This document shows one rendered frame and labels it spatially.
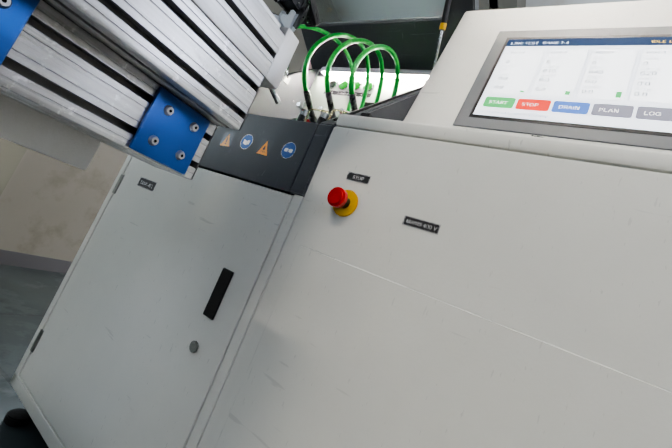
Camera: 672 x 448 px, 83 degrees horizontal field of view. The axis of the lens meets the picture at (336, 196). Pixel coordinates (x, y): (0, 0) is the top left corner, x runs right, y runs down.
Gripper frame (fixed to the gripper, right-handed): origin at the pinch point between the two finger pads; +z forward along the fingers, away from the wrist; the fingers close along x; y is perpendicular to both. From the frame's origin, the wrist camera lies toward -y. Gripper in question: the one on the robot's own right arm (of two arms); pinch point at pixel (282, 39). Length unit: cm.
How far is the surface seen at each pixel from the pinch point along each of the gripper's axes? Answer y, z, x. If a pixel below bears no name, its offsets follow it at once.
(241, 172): 7.7, 42.4, 17.1
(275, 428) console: 8, 81, 51
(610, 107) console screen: -19, 3, 81
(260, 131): 7.7, 31.9, 17.1
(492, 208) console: 8, 37, 71
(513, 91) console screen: -20, 0, 61
